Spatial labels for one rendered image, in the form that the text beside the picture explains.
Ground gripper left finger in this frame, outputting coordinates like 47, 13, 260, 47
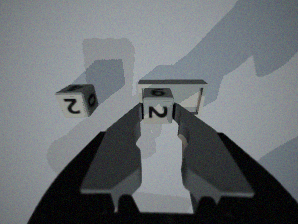
27, 103, 144, 224

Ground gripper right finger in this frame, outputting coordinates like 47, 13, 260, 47
172, 103, 298, 224

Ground white cube with black digits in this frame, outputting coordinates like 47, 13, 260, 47
55, 84, 99, 118

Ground white cube with black digit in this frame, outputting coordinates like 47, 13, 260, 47
143, 88, 174, 124

